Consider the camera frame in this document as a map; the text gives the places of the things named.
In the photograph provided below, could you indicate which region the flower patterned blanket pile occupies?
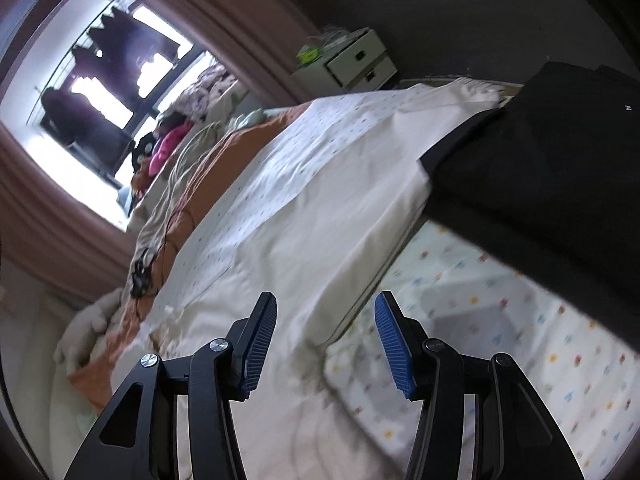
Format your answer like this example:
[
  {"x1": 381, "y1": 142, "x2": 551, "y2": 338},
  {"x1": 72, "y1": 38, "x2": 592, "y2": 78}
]
[{"x1": 175, "y1": 67, "x2": 241, "y2": 121}]

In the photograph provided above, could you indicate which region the window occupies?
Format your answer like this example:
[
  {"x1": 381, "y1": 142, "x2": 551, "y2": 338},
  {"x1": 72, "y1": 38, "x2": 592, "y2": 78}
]
[{"x1": 0, "y1": 0, "x2": 226, "y2": 233}]

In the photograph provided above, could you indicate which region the white floral bed sheet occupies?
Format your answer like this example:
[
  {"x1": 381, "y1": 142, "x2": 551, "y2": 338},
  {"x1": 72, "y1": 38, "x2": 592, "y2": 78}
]
[{"x1": 320, "y1": 220, "x2": 640, "y2": 480}]

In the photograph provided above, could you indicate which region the white box on floor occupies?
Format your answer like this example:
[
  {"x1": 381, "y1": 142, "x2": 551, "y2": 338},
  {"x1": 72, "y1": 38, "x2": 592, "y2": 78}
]
[{"x1": 292, "y1": 27, "x2": 401, "y2": 96}]

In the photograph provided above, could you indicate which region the orange blanket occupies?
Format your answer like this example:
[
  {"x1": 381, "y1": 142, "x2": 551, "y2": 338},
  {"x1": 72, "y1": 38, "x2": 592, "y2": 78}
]
[{"x1": 67, "y1": 102, "x2": 321, "y2": 411}]

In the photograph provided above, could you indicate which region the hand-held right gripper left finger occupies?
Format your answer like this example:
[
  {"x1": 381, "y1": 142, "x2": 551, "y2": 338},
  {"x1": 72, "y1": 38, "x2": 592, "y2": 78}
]
[{"x1": 62, "y1": 291, "x2": 277, "y2": 480}]

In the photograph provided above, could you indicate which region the black and white plush toy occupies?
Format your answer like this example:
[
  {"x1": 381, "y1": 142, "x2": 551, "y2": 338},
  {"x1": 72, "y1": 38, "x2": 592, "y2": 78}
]
[{"x1": 132, "y1": 132, "x2": 161, "y2": 171}]

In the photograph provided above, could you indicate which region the light green sheet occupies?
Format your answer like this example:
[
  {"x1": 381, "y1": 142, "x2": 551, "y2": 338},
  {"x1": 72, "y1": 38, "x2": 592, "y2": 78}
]
[{"x1": 65, "y1": 400, "x2": 96, "y2": 431}]

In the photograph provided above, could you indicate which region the dark hanging garment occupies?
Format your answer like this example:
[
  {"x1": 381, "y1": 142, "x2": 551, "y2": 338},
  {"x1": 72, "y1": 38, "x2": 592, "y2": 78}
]
[
  {"x1": 72, "y1": 7, "x2": 193, "y2": 101},
  {"x1": 40, "y1": 87, "x2": 133, "y2": 176}
]

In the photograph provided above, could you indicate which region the metal clothes rail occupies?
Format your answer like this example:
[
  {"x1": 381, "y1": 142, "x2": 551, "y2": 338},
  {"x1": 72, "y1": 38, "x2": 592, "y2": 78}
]
[{"x1": 30, "y1": 0, "x2": 136, "y2": 126}]

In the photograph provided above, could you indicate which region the cream small-dotted bed sheet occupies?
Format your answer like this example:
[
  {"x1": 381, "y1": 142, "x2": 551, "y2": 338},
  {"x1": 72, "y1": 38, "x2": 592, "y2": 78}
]
[{"x1": 145, "y1": 80, "x2": 503, "y2": 311}]

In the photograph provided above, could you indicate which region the pink-brown curtain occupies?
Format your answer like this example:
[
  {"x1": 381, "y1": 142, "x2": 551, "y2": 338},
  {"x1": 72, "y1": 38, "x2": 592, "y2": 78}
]
[{"x1": 0, "y1": 0, "x2": 321, "y2": 311}]

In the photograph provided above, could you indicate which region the beige cloth garment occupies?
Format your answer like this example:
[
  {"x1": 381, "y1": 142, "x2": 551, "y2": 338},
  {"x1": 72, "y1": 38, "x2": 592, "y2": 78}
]
[{"x1": 142, "y1": 160, "x2": 436, "y2": 361}]

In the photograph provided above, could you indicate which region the pink plush toy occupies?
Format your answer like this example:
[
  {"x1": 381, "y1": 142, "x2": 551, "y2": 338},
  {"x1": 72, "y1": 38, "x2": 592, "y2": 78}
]
[{"x1": 150, "y1": 125, "x2": 193, "y2": 176}]

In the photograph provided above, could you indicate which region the white plush pillow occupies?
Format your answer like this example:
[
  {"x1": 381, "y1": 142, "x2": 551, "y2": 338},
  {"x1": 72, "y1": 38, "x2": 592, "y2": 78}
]
[{"x1": 52, "y1": 287, "x2": 126, "y2": 371}]

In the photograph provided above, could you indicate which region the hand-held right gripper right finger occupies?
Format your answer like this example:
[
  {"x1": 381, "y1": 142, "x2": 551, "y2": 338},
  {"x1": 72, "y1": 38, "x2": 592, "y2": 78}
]
[{"x1": 374, "y1": 291, "x2": 586, "y2": 480}]

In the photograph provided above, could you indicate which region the black cable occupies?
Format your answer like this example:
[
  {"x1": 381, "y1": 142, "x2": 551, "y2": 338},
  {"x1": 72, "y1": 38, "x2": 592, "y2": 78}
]
[{"x1": 130, "y1": 205, "x2": 196, "y2": 298}]

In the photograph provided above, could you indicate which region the black garment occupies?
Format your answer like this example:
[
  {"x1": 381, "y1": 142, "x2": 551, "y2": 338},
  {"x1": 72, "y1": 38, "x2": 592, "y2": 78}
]
[{"x1": 417, "y1": 60, "x2": 640, "y2": 351}]

